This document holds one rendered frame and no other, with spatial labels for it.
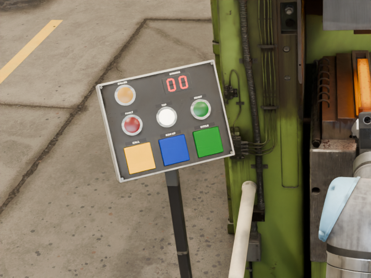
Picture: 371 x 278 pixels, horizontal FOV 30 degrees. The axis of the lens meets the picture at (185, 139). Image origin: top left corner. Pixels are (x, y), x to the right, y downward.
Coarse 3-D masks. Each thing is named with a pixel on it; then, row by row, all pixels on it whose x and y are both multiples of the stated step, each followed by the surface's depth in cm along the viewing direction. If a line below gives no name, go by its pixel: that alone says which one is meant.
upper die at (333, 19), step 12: (324, 0) 184; (336, 0) 183; (348, 0) 183; (360, 0) 182; (324, 12) 186; (336, 12) 185; (348, 12) 185; (360, 12) 184; (324, 24) 188; (336, 24) 187; (348, 24) 186; (360, 24) 186
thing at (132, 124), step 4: (128, 120) 192; (132, 120) 192; (136, 120) 192; (124, 124) 192; (128, 124) 192; (132, 124) 192; (136, 124) 192; (128, 128) 192; (132, 128) 192; (136, 128) 192; (132, 132) 192
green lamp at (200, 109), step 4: (196, 104) 195; (200, 104) 195; (204, 104) 196; (196, 108) 195; (200, 108) 195; (204, 108) 196; (208, 108) 196; (196, 112) 195; (200, 112) 195; (204, 112) 196; (200, 116) 196
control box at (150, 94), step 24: (168, 72) 194; (192, 72) 195; (216, 72) 197; (144, 96) 193; (168, 96) 194; (192, 96) 195; (216, 96) 197; (120, 120) 192; (144, 120) 193; (192, 120) 196; (216, 120) 197; (120, 144) 192; (192, 144) 196; (120, 168) 192; (168, 168) 195
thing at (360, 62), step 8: (360, 64) 218; (360, 72) 213; (368, 72) 213; (360, 80) 209; (368, 80) 209; (360, 88) 205; (368, 88) 204; (360, 96) 202; (368, 96) 200; (368, 104) 196; (360, 112) 194
